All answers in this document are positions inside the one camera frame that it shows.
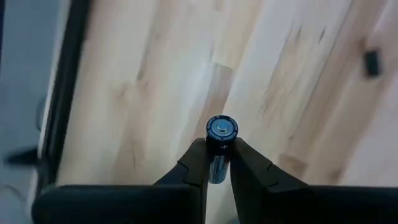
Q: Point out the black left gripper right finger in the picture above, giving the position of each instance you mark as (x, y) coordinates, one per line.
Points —
(311, 205)

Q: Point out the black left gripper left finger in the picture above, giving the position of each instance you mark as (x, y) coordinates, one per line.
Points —
(124, 205)

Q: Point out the black aluminium table frame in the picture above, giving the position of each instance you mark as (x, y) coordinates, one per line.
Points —
(65, 93)

